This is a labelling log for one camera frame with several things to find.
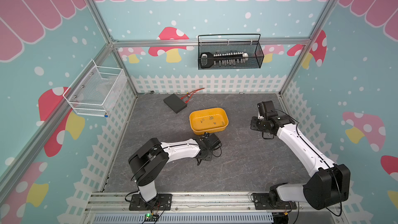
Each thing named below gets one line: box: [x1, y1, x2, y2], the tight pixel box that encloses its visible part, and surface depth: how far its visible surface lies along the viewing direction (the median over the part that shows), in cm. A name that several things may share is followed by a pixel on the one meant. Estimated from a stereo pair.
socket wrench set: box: [200, 52, 249, 69], surface depth 91 cm
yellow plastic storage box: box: [189, 107, 230, 136], surface depth 105 cm
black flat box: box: [163, 93, 188, 115], surface depth 115 cm
